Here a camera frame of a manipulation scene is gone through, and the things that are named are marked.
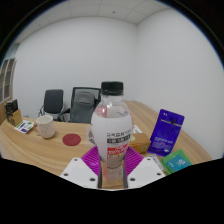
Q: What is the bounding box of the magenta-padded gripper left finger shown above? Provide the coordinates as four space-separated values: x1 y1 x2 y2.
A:
59 145 103 190

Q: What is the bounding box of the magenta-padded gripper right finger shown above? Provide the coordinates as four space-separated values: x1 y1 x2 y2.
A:
123 146 167 189

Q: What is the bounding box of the clear bottle with white label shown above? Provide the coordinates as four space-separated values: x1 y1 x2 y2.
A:
90 81 134 184

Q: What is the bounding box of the small yellow-brown packet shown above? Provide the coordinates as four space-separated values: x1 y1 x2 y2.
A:
145 153 167 174

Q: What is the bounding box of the brown cardboard box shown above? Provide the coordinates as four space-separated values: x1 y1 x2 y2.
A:
128 132 152 154

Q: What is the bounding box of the flat round red coaster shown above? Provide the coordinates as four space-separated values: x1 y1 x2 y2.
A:
62 133 82 147

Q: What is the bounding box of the green packet with teal card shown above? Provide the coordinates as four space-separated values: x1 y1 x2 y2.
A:
161 149 193 175

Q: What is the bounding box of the purple pouch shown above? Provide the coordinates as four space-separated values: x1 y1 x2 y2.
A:
147 108 185 157

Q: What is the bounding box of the wooden side desk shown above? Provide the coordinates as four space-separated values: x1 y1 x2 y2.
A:
123 100 160 134

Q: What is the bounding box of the white ceramic mug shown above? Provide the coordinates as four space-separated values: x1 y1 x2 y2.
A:
34 114 57 140

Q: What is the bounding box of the grey mesh office chair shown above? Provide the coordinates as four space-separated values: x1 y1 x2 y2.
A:
59 86 102 124

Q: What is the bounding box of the white and green leaflet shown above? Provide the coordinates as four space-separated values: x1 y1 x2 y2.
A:
14 120 35 134

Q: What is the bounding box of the black visitor chair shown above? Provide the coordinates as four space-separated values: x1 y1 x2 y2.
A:
37 89 65 122

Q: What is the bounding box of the dark box on brown box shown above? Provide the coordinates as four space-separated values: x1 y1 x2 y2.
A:
3 98 24 127

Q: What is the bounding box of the wooden cabinet with glass doors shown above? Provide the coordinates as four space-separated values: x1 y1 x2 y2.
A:
0 58 17 125

